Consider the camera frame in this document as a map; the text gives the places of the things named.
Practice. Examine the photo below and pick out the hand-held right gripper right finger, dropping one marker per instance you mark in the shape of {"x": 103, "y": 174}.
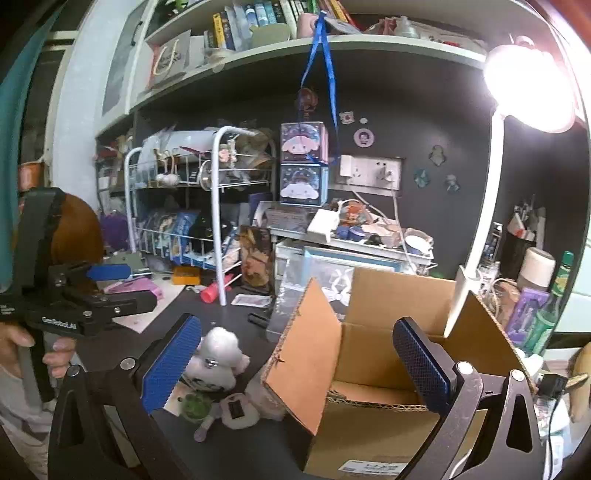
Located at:
{"x": 422, "y": 364}

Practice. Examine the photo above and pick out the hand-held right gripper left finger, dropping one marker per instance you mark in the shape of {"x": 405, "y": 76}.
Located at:
{"x": 171, "y": 364}

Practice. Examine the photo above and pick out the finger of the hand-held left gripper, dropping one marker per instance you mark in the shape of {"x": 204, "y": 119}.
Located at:
{"x": 134, "y": 302}
{"x": 111, "y": 272}

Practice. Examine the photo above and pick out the white plush poodle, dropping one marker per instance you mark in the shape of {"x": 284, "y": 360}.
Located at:
{"x": 217, "y": 355}

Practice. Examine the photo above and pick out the brown cardboard box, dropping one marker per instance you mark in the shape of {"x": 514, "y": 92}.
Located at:
{"x": 369, "y": 350}

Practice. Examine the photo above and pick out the person's left forearm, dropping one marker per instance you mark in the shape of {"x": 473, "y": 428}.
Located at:
{"x": 18, "y": 406}

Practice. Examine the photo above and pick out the person's left hand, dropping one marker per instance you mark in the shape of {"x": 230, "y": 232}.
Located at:
{"x": 62, "y": 355}

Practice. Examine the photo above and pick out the pink plastic case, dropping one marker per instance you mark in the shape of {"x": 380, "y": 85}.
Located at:
{"x": 136, "y": 288}

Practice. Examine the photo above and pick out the purple fluffy item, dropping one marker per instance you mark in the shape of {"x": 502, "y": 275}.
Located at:
{"x": 115, "y": 233}

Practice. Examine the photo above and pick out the green round toy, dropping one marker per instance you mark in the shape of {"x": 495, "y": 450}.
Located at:
{"x": 195, "y": 407}

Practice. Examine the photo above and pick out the brown rounded object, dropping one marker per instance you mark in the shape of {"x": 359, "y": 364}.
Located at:
{"x": 78, "y": 230}

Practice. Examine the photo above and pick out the orange small box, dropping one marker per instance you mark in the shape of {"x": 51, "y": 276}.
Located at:
{"x": 187, "y": 276}

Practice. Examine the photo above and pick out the row of blue packets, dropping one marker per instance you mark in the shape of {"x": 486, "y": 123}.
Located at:
{"x": 168, "y": 235}

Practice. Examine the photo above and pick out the red bottle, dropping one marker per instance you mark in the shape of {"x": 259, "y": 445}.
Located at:
{"x": 214, "y": 290}

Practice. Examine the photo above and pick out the white paper packet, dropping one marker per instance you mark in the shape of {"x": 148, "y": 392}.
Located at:
{"x": 251, "y": 300}

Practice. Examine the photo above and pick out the purple packet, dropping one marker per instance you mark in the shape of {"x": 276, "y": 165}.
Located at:
{"x": 526, "y": 314}

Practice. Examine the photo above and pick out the blue white bowl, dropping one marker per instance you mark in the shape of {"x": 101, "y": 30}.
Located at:
{"x": 418, "y": 243}

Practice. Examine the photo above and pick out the brown printed figure box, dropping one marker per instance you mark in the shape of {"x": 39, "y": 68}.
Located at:
{"x": 256, "y": 258}

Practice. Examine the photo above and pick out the black power adapter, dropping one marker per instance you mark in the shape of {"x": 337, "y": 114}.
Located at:
{"x": 553, "y": 385}

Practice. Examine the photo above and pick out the green glass bottle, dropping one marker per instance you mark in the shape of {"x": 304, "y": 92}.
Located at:
{"x": 551, "y": 309}

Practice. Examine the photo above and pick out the black pen holder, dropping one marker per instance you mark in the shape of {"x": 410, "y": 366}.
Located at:
{"x": 515, "y": 254}

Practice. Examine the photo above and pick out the teal curtain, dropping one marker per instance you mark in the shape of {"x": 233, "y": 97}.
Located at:
{"x": 9, "y": 161}

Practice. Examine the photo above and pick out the clear plastic bag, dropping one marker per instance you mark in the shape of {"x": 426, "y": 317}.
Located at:
{"x": 295, "y": 286}

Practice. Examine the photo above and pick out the white capped bottle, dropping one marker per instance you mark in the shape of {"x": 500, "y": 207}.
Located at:
{"x": 535, "y": 270}

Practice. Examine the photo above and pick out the white desk riser shelf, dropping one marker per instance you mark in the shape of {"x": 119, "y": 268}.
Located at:
{"x": 286, "y": 235}

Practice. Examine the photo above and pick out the white desk lamp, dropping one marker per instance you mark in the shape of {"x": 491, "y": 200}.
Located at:
{"x": 480, "y": 207}

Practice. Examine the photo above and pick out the white small box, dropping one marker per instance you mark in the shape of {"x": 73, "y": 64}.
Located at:
{"x": 323, "y": 224}

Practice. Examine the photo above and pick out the white charger plug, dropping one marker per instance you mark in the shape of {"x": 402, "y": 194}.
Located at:
{"x": 388, "y": 176}

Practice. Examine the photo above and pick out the white power outlet panel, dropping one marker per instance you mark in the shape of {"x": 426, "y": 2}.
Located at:
{"x": 364, "y": 171}

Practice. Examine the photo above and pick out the blue character box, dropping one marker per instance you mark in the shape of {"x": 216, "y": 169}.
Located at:
{"x": 304, "y": 184}

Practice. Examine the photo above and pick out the white cabinet door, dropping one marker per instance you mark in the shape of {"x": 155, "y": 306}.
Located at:
{"x": 122, "y": 60}

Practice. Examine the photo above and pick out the white paper gift bag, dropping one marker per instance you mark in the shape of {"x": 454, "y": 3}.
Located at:
{"x": 171, "y": 57}

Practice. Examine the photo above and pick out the purple character box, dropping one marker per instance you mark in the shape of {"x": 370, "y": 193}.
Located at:
{"x": 304, "y": 143}

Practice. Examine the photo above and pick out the round purple badge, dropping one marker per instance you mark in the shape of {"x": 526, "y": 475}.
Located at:
{"x": 364, "y": 137}

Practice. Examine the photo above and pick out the small doll charm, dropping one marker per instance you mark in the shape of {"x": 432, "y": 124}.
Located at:
{"x": 308, "y": 104}

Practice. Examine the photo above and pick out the row of books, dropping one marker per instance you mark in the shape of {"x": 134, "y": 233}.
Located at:
{"x": 258, "y": 18}

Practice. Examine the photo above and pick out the pink cup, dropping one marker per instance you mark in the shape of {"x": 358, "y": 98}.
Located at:
{"x": 308, "y": 25}

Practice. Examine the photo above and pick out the small wall sticker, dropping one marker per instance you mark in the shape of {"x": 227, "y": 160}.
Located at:
{"x": 452, "y": 183}
{"x": 437, "y": 155}
{"x": 422, "y": 178}

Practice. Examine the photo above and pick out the white wall shelf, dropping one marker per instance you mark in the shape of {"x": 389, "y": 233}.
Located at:
{"x": 369, "y": 46}

